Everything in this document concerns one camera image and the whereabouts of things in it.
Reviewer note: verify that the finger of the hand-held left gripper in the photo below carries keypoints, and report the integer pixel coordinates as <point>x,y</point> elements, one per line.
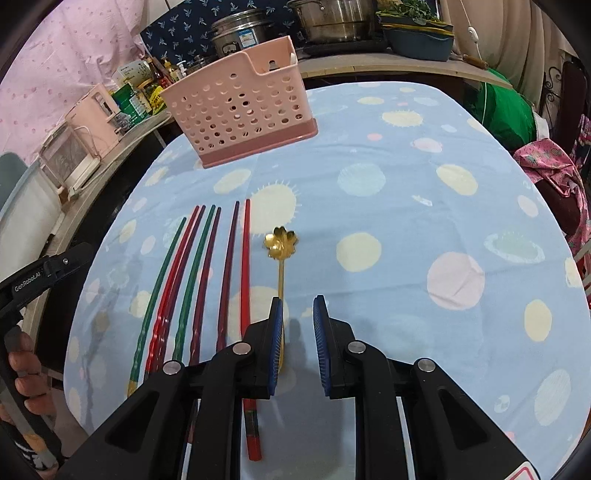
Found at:
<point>51,274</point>

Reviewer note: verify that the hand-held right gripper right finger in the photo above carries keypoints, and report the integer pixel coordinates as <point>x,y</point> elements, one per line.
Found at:
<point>321,341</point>

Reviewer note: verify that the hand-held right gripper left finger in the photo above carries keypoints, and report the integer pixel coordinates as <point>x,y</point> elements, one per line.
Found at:
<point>277,332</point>

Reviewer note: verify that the red chopstick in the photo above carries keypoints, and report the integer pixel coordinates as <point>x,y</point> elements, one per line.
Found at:
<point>171,286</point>
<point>245,286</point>

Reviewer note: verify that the gold flower-shaped spoon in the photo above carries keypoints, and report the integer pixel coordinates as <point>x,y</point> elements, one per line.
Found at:
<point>277,242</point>

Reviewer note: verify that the pink perforated utensil basket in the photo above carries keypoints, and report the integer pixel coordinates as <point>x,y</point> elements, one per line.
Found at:
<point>231,115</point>

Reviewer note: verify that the person's left hand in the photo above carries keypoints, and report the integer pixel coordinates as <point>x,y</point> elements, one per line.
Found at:
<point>34,392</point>

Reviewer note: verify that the white storage box grey lid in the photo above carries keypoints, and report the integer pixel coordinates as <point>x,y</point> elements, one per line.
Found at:
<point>18,203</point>

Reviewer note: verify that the white toaster oven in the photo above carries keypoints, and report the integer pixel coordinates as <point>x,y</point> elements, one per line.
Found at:
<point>64,157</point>

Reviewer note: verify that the blue dotted tablecloth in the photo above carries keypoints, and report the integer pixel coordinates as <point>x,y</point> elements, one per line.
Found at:
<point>392,230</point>

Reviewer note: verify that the pink kitchen appliance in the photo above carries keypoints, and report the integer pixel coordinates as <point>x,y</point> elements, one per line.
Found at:
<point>92,110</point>

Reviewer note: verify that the cluster of condiment bottles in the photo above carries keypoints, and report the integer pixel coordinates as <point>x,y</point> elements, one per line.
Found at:
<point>138,87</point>

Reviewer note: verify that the pink dotted curtain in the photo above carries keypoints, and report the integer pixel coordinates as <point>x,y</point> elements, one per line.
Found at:
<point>60,60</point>

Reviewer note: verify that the navy printed cloth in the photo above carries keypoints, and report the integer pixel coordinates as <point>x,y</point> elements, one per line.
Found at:
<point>184,27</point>

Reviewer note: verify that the pink floral cloth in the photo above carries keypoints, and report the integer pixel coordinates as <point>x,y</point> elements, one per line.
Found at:
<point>554,170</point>

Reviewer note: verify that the black induction cooktop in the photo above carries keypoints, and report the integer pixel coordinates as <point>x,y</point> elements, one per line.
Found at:
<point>344,47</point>

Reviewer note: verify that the green plastic bag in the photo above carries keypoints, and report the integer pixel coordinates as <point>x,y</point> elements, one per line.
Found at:
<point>503,106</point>

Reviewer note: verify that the steel rice cooker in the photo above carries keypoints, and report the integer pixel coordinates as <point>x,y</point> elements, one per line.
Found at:
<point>240,34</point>

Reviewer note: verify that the blue plastic basin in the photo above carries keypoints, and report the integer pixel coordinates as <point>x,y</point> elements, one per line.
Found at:
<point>418,44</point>

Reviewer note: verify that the large steel steamer pot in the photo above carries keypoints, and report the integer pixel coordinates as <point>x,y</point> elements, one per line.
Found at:
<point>332,18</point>

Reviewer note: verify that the wooden rolling pin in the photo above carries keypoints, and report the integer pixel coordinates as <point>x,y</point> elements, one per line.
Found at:
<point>473,60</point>

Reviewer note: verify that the dark metal chair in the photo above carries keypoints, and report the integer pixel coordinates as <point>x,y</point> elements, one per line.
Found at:
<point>568,92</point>

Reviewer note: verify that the beige curtain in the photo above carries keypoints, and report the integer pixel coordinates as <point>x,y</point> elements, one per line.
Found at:
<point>521,27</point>

